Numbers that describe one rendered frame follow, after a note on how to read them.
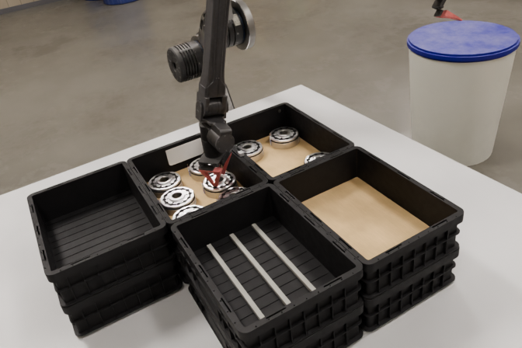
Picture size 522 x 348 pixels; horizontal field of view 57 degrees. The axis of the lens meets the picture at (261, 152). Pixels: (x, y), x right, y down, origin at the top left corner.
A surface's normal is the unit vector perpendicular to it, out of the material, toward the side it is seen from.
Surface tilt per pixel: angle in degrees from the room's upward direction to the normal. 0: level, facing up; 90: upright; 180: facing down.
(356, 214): 0
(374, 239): 0
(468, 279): 0
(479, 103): 94
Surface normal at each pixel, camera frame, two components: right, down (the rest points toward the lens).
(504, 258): -0.12, -0.85
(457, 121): -0.23, 0.58
